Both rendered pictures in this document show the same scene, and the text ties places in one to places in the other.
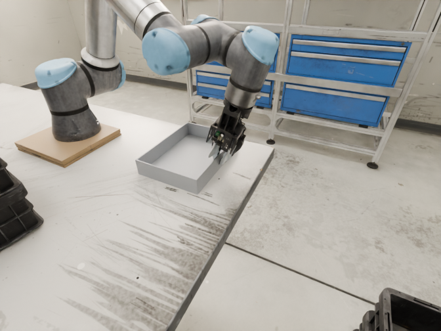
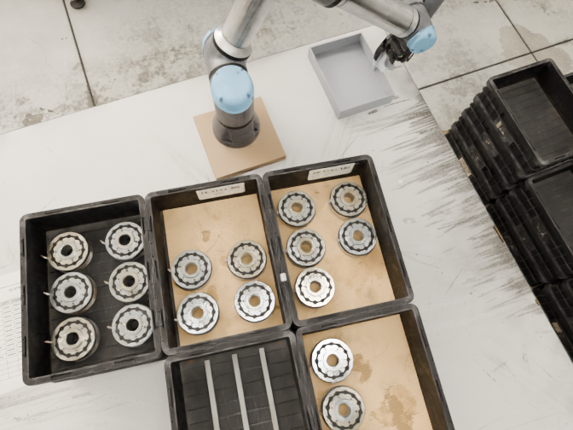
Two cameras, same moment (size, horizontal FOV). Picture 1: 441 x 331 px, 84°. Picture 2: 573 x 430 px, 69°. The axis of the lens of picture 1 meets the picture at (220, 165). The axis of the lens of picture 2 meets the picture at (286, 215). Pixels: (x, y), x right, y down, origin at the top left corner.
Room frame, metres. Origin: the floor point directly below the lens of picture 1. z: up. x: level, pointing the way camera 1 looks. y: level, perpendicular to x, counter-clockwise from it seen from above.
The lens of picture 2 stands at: (0.23, 0.95, 1.93)
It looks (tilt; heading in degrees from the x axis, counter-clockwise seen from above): 71 degrees down; 304
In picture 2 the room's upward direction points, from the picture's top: 8 degrees clockwise
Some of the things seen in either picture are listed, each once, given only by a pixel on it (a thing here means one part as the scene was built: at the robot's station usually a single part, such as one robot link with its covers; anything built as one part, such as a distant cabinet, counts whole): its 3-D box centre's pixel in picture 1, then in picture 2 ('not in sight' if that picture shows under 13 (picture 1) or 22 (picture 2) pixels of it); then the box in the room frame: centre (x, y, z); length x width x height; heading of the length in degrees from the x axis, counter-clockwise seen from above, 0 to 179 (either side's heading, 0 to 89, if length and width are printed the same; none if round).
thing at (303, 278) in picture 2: not in sight; (315, 287); (0.25, 0.75, 0.86); 0.10 x 0.10 x 0.01
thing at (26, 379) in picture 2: not in sight; (89, 283); (0.65, 1.11, 0.92); 0.40 x 0.30 x 0.02; 144
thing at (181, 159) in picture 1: (191, 152); (350, 74); (0.64, 0.09, 0.73); 0.27 x 0.20 x 0.05; 154
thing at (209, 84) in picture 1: (232, 68); not in sight; (2.12, -0.10, 0.60); 0.72 x 0.03 x 0.56; 64
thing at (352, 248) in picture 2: not in sight; (357, 236); (0.26, 0.57, 0.86); 0.10 x 0.10 x 0.01
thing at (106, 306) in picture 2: not in sight; (97, 287); (0.65, 1.11, 0.87); 0.40 x 0.30 x 0.11; 144
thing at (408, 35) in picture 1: (287, 28); not in sight; (1.97, -0.47, 0.91); 1.70 x 0.10 x 0.05; 64
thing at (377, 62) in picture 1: (335, 81); not in sight; (1.77, -0.82, 0.60); 0.72 x 0.03 x 0.56; 64
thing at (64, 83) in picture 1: (63, 83); (233, 95); (0.79, 0.50, 0.89); 0.13 x 0.12 x 0.14; 145
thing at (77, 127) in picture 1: (73, 118); (235, 119); (0.78, 0.51, 0.78); 0.15 x 0.15 x 0.10
